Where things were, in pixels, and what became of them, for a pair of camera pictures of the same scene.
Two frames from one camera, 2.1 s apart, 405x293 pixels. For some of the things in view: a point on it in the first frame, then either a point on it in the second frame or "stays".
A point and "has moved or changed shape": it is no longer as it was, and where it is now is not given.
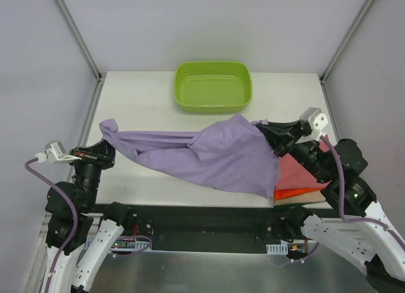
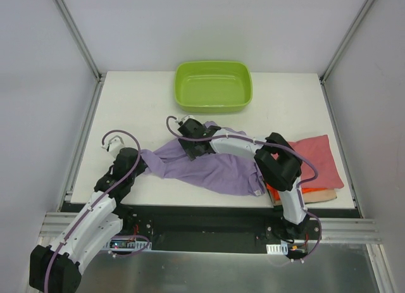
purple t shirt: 234,154 has moved or changed shape
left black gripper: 93,157 → 135,162
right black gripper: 285,139 → 190,148
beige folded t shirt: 318,197 stays
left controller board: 133,245 stays
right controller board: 295,249 stays
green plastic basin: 212,87 stays
